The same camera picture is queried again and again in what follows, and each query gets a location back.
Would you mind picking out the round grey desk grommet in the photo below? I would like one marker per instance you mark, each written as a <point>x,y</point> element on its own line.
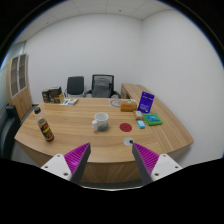
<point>128,141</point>

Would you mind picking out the white printed leaflet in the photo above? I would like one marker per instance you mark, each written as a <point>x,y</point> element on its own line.
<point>69,102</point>

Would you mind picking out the small tan packet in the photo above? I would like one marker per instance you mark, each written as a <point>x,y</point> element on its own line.
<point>138,115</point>

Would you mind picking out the clear bottle with black cap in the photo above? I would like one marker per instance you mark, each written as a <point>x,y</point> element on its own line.
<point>45,128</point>

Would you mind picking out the grey mesh office chair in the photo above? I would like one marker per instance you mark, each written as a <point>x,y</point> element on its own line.
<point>101,86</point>

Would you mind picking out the small dark brown box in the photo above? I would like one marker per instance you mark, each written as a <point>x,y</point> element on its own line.
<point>45,96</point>

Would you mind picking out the black leather armchair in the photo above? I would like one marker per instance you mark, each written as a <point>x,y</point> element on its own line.
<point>8,133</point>

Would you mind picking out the small light blue box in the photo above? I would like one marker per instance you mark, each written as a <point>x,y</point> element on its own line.
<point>141,124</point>

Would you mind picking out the large dark brown box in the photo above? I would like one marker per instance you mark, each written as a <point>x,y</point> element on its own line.
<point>56,94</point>

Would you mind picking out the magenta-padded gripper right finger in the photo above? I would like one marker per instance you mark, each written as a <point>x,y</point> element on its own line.
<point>165,165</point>

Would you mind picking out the wooden side desk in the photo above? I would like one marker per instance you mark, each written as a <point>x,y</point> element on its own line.
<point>173,131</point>

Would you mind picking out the purple standing pouch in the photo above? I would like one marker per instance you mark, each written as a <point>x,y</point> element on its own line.
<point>146,101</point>

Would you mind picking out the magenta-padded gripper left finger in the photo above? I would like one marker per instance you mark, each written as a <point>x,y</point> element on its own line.
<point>58,165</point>

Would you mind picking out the white ceramic mug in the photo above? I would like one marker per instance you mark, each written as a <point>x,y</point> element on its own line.
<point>100,120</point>

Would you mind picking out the orange-brown cardboard box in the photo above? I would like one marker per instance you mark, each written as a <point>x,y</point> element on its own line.
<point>128,106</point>

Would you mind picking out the black office chair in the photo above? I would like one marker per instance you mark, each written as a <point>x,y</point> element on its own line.
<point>75,85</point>

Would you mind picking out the wooden shelf cabinet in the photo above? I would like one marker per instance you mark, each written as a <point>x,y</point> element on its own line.
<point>21,100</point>

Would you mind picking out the flat round red coaster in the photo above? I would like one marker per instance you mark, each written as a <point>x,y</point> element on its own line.
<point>125,127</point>

